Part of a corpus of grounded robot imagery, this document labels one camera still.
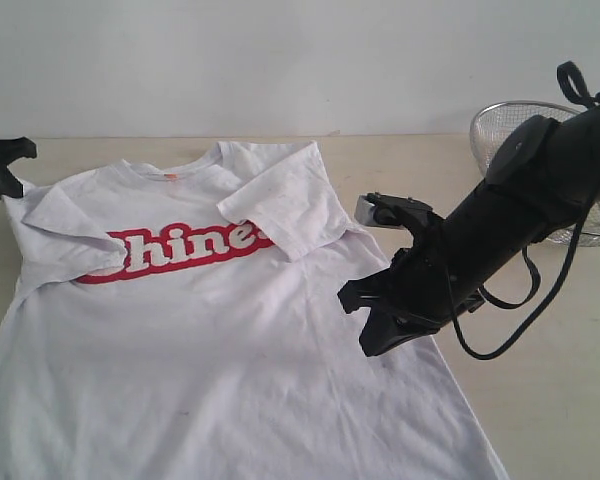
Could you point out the metal wire mesh basket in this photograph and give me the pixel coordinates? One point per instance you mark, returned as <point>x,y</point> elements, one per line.
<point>492,125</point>

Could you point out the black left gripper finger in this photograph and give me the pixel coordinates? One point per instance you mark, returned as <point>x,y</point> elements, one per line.
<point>10,186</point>

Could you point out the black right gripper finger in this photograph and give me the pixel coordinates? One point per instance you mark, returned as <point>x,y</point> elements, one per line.
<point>408,331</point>
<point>382,332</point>

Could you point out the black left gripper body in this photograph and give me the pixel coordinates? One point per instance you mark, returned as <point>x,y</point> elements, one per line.
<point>15,149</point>

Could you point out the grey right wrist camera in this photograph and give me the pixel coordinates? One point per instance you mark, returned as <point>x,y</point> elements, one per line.
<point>385,211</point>

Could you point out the white t-shirt red logo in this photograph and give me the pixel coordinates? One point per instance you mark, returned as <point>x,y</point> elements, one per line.
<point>184,324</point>

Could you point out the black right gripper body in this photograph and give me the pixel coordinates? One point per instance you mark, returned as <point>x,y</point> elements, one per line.
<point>427,284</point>

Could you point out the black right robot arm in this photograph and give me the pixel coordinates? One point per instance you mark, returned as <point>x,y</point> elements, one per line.
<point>544,177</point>

